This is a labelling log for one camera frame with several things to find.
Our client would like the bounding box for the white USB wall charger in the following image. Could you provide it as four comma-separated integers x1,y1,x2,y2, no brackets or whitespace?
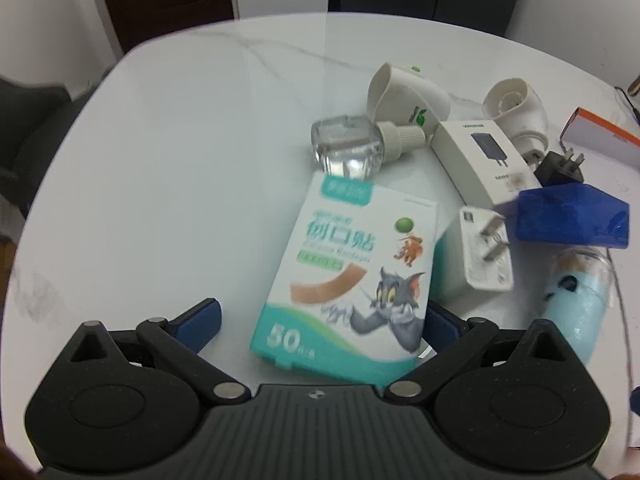
430,206,514,312

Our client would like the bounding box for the band-aid box with cartoon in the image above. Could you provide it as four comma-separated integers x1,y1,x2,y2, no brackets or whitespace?
250,171,439,387

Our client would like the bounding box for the toothpick jar light blue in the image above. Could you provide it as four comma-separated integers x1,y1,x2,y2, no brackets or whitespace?
541,246,613,365

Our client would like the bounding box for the blue plastic case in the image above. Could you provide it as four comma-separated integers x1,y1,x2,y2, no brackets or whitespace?
515,183,630,249

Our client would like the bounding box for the white charger retail box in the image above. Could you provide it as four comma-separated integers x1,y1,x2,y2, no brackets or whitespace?
431,120,540,216

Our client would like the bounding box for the black plug adapter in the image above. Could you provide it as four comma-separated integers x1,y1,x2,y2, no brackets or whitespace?
534,150,585,188

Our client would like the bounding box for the clear liquid repellent bottle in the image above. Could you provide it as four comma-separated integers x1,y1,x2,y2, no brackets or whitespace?
310,115,426,180

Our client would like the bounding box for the white plug-in heater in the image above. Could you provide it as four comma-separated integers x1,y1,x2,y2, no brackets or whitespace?
482,78,549,165

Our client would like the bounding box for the orange white cardboard tray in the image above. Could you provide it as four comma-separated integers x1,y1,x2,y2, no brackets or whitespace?
560,107,639,448

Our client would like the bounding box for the dark grey chair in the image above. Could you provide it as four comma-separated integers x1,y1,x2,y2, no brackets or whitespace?
0,79,93,216

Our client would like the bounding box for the black power cable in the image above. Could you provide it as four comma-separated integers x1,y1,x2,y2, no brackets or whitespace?
613,84,640,126

